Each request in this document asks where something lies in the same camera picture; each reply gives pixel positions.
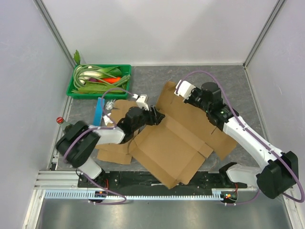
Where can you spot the green lettuce leaf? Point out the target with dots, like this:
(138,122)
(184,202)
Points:
(97,88)

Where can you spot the large cardboard box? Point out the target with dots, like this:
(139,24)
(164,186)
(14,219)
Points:
(174,150)

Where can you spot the small cardboard box blank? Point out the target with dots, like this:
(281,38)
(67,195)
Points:
(110,148)

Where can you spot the green plastic tray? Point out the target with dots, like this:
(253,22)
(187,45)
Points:
(114,93)

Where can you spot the clear plastic bag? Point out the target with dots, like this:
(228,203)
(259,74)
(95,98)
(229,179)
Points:
(109,105)

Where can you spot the orange toy carrot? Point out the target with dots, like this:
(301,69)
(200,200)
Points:
(111,80)

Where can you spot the aluminium frame post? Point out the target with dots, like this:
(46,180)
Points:
(54,30)
(264,31)

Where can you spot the right aluminium frame post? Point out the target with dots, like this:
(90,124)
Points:
(264,31)

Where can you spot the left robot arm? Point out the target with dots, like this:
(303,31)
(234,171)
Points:
(80,139)

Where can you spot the green asparagus bundle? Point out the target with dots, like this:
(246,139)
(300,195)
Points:
(122,81)

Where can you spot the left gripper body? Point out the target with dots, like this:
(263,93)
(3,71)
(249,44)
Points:
(147,117)

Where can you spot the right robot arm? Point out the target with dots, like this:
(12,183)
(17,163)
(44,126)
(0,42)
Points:
(277,171)

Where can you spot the left aluminium frame post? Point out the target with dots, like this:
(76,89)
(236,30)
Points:
(54,30)

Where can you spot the blue rectangular box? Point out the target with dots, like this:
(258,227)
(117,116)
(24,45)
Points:
(98,112)

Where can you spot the green long beans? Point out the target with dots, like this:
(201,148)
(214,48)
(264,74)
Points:
(79,69)

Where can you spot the small white plastic packet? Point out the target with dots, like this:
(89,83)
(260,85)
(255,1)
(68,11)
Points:
(107,120)

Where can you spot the dark soda bottle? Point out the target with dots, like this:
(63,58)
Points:
(65,126)

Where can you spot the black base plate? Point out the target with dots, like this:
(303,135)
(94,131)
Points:
(143,183)

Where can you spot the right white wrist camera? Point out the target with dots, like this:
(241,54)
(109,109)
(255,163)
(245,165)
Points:
(184,89)

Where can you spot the white toy radish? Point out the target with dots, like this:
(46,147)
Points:
(91,76)

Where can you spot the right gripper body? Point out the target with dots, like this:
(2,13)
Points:
(193,95)

